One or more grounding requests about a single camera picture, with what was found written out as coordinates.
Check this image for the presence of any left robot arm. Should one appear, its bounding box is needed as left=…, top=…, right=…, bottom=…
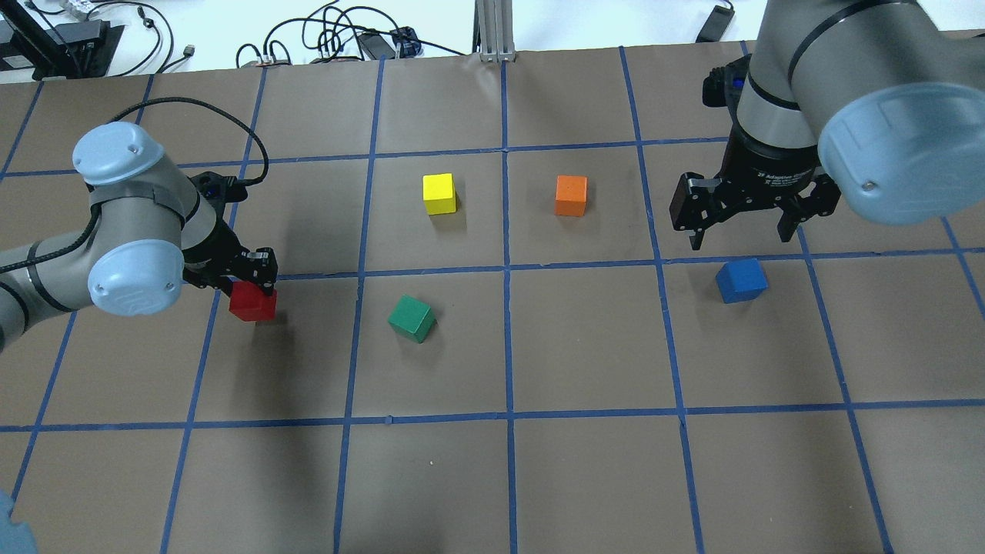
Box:
left=1, top=122, right=278, bottom=347

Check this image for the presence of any aluminium frame post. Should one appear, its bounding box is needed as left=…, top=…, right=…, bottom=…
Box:
left=472, top=0, right=516, bottom=63

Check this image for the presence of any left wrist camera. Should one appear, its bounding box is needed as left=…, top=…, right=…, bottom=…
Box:
left=189, top=172, right=237, bottom=213

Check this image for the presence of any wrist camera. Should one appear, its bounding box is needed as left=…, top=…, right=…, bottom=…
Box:
left=701, top=63, right=748, bottom=109
left=189, top=172, right=237, bottom=213

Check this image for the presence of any green block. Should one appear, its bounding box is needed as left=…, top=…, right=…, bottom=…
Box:
left=387, top=295, right=436, bottom=344

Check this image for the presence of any orange block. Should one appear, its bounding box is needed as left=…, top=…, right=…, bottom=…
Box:
left=553, top=175, right=589, bottom=217

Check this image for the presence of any yellow block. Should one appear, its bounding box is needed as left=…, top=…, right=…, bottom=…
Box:
left=422, top=173, right=458, bottom=216

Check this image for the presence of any blue block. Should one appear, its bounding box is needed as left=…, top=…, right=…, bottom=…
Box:
left=715, top=259, right=770, bottom=304

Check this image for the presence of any red block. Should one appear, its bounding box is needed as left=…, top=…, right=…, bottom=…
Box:
left=228, top=281, right=278, bottom=322

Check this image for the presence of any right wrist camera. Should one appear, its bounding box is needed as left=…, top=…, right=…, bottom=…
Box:
left=701, top=63, right=748, bottom=109

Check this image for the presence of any black power adapter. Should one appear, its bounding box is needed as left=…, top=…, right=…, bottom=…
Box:
left=694, top=2, right=735, bottom=43

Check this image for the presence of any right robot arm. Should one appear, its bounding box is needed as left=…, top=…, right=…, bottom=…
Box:
left=669, top=1, right=984, bottom=250

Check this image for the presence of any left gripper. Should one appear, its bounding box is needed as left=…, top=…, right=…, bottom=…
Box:
left=183, top=219, right=279, bottom=297

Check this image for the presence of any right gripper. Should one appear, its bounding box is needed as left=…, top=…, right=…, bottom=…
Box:
left=669, top=127, right=841, bottom=250

